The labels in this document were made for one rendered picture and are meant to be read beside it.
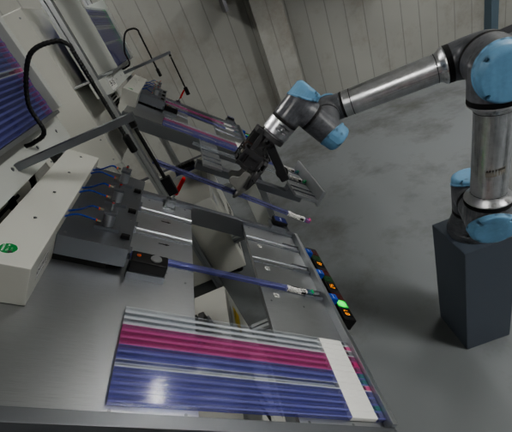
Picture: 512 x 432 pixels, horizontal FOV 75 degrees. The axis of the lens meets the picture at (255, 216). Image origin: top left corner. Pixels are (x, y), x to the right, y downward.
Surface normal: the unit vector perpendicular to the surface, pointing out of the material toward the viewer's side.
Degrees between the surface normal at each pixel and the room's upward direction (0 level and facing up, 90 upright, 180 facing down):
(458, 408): 0
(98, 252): 90
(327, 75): 90
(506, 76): 83
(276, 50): 90
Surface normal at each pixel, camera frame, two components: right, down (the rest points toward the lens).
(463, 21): 0.15, 0.51
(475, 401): -0.35, -0.77
